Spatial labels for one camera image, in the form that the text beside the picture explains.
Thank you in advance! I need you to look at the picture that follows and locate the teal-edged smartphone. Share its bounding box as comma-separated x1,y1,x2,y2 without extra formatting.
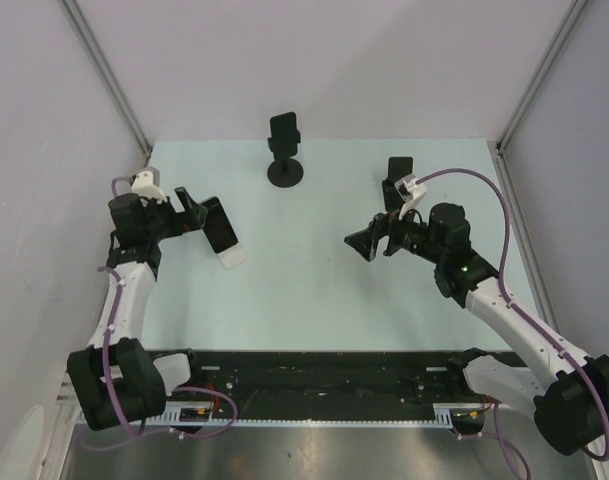
201,196,239,254

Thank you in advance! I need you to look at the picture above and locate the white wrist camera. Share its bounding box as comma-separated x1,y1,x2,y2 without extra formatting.
130,167,168,206
394,174,427,220

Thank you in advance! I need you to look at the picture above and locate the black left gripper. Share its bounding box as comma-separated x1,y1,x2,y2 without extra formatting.
140,188,206,242

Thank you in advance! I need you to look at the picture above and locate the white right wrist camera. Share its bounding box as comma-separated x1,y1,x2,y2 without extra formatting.
394,174,427,220

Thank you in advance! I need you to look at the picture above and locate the white phone stand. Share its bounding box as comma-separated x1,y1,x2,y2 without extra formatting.
217,243,247,269

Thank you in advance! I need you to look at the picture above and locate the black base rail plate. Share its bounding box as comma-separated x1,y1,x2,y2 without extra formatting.
86,349,568,419

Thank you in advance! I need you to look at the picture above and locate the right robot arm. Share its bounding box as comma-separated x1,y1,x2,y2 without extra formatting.
344,203,609,462

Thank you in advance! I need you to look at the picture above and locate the aluminium corner post left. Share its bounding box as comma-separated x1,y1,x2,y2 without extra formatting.
57,0,153,163

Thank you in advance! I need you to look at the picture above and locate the white slotted cable duct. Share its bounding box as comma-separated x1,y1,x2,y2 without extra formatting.
146,406,492,429

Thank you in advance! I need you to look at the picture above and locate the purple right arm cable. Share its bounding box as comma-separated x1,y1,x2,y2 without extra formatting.
416,168,514,306

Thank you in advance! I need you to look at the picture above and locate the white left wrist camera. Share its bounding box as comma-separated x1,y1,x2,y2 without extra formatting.
130,167,168,206

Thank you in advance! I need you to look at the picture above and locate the aluminium corner post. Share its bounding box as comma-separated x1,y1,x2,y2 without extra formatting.
57,0,153,163
494,0,590,151

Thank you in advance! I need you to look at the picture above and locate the black smartphone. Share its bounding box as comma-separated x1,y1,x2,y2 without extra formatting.
269,111,301,142

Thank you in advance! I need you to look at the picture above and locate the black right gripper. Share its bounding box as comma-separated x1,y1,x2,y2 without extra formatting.
345,199,445,265

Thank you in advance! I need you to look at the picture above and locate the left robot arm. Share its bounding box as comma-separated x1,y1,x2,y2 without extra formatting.
67,187,207,431

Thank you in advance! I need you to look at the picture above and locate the black folding phone stand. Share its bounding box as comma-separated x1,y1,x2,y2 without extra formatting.
382,157,414,213

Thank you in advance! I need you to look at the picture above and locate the aluminium corner post right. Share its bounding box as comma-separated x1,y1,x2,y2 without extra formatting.
494,0,590,151

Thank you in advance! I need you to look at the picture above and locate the black pole phone stand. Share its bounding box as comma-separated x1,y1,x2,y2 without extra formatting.
267,134,304,188

